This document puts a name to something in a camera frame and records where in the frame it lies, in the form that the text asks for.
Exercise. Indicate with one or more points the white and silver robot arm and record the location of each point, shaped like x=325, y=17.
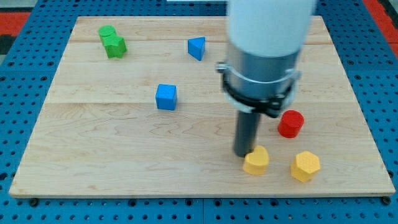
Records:
x=265, y=38

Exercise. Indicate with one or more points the blue cube block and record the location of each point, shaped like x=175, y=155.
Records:
x=166, y=97

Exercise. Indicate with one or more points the green star block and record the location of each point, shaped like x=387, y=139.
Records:
x=114, y=46

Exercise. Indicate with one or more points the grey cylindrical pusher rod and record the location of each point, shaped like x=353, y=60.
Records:
x=245, y=134

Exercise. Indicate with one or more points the light wooden board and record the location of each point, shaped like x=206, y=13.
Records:
x=99, y=133

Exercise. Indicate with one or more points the blue triangular prism block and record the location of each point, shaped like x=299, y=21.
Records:
x=196, y=47

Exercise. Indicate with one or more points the yellow heart block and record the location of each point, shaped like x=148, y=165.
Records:
x=257, y=161

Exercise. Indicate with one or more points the red cylinder block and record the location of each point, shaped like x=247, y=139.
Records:
x=290, y=124

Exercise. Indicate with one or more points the yellow hexagon block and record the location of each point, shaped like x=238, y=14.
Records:
x=305, y=166

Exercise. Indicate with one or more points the green cylinder block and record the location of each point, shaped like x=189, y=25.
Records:
x=105, y=32

